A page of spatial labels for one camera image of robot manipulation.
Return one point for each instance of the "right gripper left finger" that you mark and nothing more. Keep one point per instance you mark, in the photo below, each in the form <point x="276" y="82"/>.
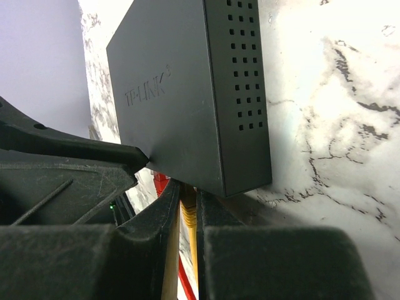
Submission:
<point x="137" y="260"/>

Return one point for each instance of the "black TP-Link network switch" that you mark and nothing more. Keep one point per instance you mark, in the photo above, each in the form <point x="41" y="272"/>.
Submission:
<point x="188" y="86"/>

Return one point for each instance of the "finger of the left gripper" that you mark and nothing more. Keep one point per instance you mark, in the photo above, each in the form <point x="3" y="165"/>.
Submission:
<point x="49" y="177"/>

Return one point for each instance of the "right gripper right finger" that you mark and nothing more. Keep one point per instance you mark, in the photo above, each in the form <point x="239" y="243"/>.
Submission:
<point x="237" y="261"/>

